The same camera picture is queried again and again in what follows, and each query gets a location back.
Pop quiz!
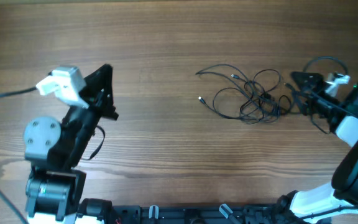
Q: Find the black USB cable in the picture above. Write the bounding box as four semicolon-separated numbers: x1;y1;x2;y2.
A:
195;63;295;125

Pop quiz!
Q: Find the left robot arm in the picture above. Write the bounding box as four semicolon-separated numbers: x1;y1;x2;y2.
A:
24;64;119;223

